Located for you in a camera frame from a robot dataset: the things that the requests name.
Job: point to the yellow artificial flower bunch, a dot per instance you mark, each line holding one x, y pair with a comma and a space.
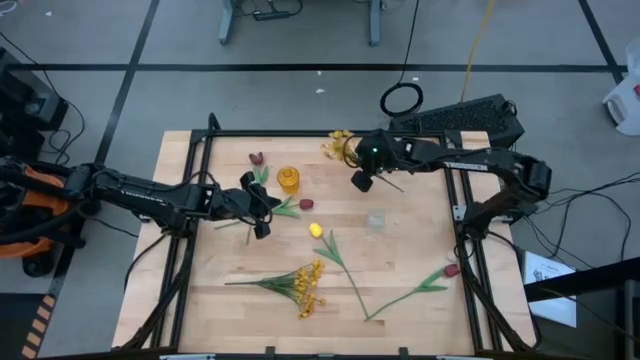
302, 287
339, 145

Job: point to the black metal table frame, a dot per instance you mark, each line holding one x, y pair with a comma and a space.
275, 133

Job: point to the black power strip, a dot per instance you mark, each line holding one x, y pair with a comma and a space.
272, 15

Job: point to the white printed paper sheet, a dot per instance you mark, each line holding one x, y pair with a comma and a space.
542, 267

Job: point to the orange and black vacuum cleaner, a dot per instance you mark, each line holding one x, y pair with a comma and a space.
25, 247

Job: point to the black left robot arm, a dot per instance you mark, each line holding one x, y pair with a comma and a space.
150, 197

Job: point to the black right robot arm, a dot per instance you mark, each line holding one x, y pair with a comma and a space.
465, 157

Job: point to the yellow artificial tulip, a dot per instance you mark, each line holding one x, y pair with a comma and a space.
315, 230

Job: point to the grey desk leg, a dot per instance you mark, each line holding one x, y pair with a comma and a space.
226, 22
375, 22

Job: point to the black equipment case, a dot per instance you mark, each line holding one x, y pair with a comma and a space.
30, 105

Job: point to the yellow glass vase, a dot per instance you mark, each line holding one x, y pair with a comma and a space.
289, 180

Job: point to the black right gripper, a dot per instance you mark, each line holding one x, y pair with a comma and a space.
375, 152

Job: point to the clear glass vase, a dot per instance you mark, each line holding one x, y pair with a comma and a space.
376, 220

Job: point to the black desk edge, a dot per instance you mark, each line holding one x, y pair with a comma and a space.
600, 277

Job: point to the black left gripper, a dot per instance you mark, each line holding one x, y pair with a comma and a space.
232, 202

